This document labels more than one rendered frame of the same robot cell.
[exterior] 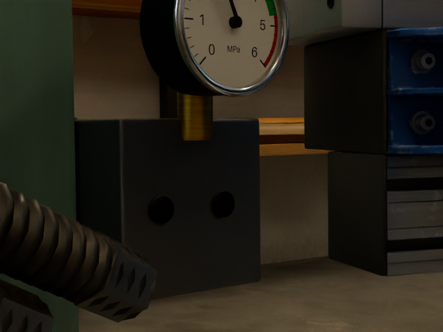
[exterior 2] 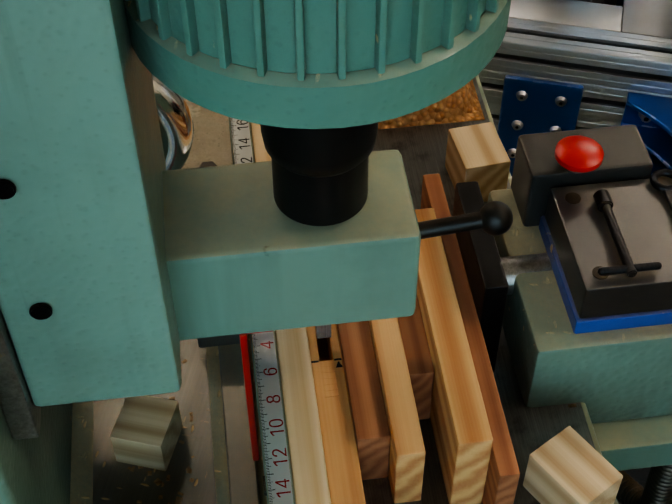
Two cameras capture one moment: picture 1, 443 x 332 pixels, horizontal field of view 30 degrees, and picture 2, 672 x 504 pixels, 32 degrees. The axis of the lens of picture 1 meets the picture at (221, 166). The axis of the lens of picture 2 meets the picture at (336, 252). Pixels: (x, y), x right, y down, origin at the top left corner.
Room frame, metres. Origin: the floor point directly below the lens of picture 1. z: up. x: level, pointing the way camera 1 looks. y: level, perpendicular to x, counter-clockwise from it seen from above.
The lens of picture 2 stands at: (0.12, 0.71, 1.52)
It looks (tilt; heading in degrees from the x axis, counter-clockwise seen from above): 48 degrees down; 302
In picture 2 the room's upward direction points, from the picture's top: straight up
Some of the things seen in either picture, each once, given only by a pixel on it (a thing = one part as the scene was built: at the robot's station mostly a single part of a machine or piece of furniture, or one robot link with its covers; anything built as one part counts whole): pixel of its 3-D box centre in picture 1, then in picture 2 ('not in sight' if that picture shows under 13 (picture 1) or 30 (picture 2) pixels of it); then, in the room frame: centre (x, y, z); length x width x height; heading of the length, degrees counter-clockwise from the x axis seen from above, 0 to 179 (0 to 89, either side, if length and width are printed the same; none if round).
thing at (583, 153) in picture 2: not in sight; (579, 153); (0.27, 0.18, 1.02); 0.03 x 0.03 x 0.01
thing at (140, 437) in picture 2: not in sight; (147, 431); (0.48, 0.40, 0.82); 0.04 x 0.04 x 0.03; 19
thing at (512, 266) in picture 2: not in sight; (520, 274); (0.28, 0.23, 0.95); 0.09 x 0.07 x 0.09; 129
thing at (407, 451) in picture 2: not in sight; (382, 342); (0.34, 0.31, 0.93); 0.20 x 0.02 x 0.06; 129
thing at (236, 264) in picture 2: not in sight; (286, 250); (0.38, 0.35, 1.03); 0.14 x 0.07 x 0.09; 39
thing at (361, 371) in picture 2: not in sight; (351, 334); (0.36, 0.31, 0.92); 0.19 x 0.02 x 0.05; 129
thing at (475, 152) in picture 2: not in sight; (476, 163); (0.36, 0.13, 0.92); 0.04 x 0.03 x 0.04; 135
